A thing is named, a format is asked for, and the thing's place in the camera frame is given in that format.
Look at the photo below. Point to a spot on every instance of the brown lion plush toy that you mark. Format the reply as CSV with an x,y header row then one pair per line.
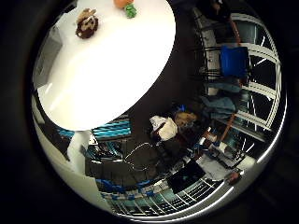
x,y
87,24

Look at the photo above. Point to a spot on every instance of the person in white shirt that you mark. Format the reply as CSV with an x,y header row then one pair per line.
x,y
168,127

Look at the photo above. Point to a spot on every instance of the black monitor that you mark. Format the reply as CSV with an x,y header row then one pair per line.
x,y
186,176

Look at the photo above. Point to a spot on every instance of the teal jacket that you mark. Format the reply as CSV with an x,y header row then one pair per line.
x,y
219,106

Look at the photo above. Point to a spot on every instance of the small green toy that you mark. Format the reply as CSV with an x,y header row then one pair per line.
x,y
130,11

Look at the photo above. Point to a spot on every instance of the blue chair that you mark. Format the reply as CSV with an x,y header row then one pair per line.
x,y
233,61

